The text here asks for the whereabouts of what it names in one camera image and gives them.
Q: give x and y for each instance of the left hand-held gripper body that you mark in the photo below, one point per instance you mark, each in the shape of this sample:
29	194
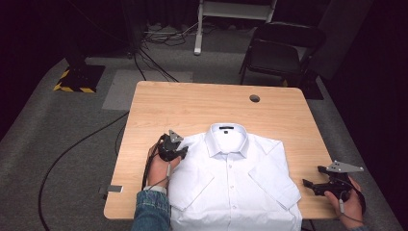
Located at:
167	149

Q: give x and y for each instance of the white desk frame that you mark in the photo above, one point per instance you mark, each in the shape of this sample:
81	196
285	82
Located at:
198	35

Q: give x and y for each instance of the person's right hand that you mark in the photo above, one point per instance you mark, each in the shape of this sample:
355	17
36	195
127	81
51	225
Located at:
351	208

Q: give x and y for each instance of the grey table edge clip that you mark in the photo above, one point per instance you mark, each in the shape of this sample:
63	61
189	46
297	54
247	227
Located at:
114	188

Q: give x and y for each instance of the white button-up shirt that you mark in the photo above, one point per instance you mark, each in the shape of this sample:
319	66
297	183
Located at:
231	186

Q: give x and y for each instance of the grey floor mat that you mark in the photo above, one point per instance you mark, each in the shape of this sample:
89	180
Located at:
128	89

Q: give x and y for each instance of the grey wristband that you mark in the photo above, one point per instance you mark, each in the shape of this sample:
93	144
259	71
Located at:
155	189

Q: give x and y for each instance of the person's left hand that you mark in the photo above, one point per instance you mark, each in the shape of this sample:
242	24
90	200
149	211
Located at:
157	173

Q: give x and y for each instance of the black stand with striped base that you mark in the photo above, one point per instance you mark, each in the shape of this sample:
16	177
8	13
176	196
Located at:
80	78

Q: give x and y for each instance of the black folding chair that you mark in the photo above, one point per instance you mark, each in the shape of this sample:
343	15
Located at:
275	54

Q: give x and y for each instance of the grey leaning board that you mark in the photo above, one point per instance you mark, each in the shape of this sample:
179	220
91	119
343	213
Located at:
340	35

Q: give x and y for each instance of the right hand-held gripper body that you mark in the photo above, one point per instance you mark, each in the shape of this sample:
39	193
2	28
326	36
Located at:
338	187

